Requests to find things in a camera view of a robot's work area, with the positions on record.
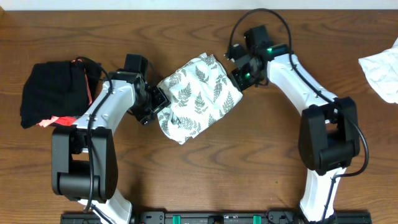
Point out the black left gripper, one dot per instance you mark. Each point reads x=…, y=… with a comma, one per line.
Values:
x=158, y=101

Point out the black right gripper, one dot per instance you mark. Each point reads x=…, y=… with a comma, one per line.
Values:
x=240, y=76

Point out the white fern print garment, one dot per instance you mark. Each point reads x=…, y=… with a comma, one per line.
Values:
x=200, y=94

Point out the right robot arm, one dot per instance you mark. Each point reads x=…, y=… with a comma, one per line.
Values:
x=329, y=137

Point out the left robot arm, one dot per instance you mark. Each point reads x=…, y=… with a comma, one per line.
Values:
x=84, y=164

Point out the folded black and coral garment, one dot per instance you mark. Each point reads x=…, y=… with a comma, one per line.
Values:
x=58, y=93

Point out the plain white cloth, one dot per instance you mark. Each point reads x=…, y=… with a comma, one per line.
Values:
x=380, y=71

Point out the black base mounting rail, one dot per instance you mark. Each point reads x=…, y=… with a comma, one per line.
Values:
x=270, y=217

